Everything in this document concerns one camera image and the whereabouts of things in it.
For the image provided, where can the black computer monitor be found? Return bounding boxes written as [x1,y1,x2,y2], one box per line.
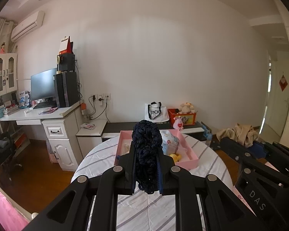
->
[31,68,57,100]

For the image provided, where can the beige leopard scrunchie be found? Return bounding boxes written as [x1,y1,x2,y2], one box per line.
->
[216,123,259,148]

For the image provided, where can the white desk with drawers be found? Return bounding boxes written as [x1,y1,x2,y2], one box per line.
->
[0,100,84,172]

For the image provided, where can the yellow crochet knit item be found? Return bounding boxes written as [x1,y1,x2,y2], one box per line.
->
[169,153,182,163]

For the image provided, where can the white tote bag black handles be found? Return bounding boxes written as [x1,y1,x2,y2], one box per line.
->
[144,102,169,123]

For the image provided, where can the floral pouch on side table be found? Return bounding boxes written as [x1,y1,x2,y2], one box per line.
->
[80,123,95,130]

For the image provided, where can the stack of books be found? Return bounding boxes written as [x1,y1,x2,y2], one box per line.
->
[2,104,20,116]

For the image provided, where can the beige plush toy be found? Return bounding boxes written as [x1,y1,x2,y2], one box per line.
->
[178,102,196,114]

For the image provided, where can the dark navy knit scrunchie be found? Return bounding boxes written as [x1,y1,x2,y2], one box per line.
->
[132,120,162,194]

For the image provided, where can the light blue printed baby hat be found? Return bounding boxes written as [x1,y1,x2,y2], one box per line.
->
[160,130,180,155]

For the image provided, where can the wall power sockets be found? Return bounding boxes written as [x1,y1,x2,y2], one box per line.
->
[92,93,111,106]

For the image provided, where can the pink bedding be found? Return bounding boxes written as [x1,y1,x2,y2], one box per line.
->
[0,188,31,230]

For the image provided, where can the pink booklet on desk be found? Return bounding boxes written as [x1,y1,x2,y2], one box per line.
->
[38,107,58,115]

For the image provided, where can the orange capped bottle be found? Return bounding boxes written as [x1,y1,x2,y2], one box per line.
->
[80,102,87,118]

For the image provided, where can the blue white carton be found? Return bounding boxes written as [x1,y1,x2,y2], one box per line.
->
[18,90,31,109]

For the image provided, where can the black computer tower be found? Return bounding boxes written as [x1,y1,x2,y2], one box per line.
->
[54,72,80,108]

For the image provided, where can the black power cables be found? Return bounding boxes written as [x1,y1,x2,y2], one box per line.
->
[86,95,110,123]

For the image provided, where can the pink shallow tray box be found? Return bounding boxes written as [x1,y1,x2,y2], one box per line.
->
[114,129,199,171]

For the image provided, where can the red door ornament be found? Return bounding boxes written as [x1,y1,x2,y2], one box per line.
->
[279,75,288,91]

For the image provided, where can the bag of cotton swabs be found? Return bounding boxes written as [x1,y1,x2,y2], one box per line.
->
[121,140,131,155]

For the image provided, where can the pink heart plush toy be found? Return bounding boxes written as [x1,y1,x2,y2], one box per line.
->
[173,116,184,131]

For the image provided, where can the white glass door cabinet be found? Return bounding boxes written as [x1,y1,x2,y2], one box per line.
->
[0,53,18,96]

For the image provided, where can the small doll figurine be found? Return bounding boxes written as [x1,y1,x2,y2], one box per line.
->
[0,42,6,54]

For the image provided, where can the black box on tower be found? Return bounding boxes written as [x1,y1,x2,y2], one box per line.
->
[57,53,76,72]

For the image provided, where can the red cartoon storage box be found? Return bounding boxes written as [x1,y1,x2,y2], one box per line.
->
[167,109,197,126]

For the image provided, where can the black office chair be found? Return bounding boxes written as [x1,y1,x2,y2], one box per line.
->
[0,132,23,184]

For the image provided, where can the white air conditioner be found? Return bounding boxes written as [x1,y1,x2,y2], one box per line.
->
[11,10,45,43]

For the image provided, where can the blue tissue box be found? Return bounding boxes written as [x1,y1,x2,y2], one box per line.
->
[201,121,213,146]

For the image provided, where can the low black white tv bench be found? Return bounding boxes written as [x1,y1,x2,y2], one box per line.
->
[76,119,205,158]

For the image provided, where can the red white paper bag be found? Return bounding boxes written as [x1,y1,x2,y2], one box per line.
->
[59,37,73,55]

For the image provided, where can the round table striped quilt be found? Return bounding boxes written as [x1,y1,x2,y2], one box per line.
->
[72,136,233,230]

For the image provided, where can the black keyboard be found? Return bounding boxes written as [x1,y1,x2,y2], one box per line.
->
[34,101,57,109]

